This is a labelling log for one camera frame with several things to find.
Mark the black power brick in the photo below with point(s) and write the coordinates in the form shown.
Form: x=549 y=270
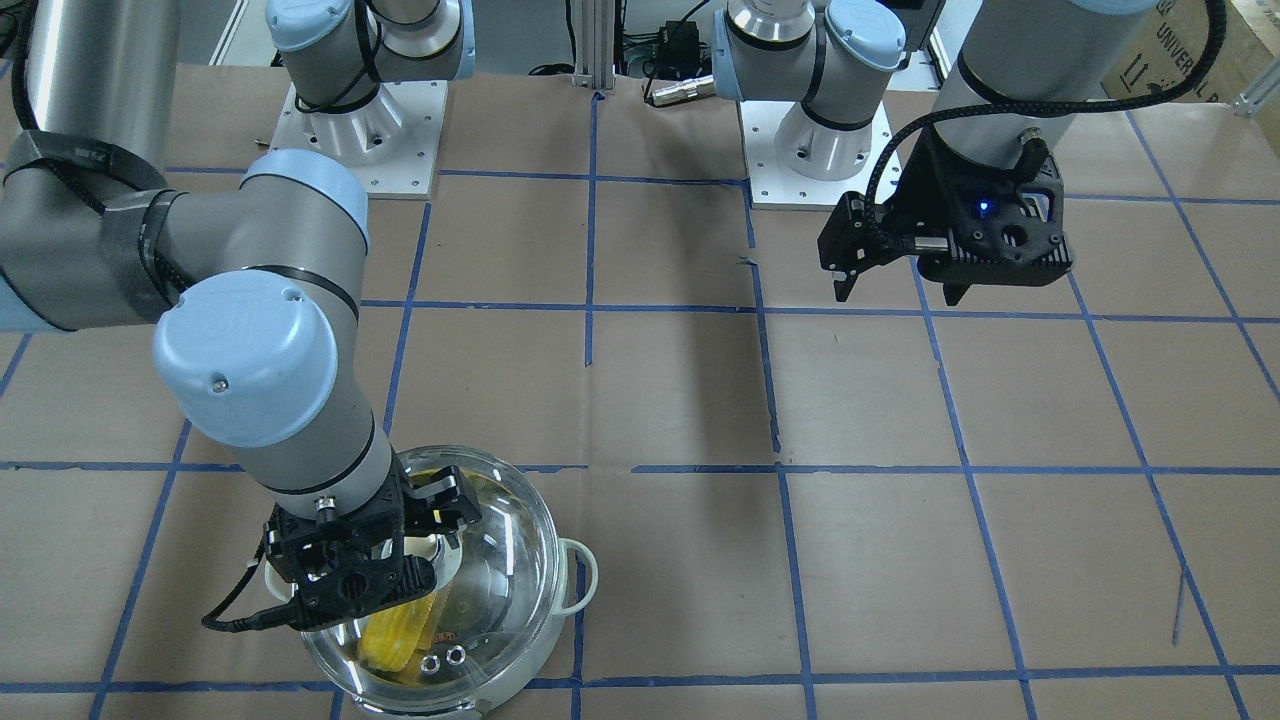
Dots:
x=677 y=53

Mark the pale green cooking pot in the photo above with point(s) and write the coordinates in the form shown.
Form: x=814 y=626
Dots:
x=457 y=617

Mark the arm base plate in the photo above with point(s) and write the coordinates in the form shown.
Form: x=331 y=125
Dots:
x=390 y=144
x=795 y=164

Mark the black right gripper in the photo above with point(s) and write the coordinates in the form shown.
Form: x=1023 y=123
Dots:
x=441 y=506

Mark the glass pot lid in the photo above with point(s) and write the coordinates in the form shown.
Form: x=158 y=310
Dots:
x=506 y=606

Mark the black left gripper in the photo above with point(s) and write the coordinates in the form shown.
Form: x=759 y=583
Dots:
x=918 y=192

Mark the yellow corn cob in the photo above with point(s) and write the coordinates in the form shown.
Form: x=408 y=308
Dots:
x=400 y=641

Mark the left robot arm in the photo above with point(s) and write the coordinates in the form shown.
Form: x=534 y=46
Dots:
x=1025 y=69

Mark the cardboard box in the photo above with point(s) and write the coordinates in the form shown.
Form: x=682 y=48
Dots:
x=1171 y=40

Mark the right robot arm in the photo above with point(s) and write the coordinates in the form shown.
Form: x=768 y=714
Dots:
x=253 y=295

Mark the aluminium frame post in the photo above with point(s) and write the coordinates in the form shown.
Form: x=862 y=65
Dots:
x=596 y=27

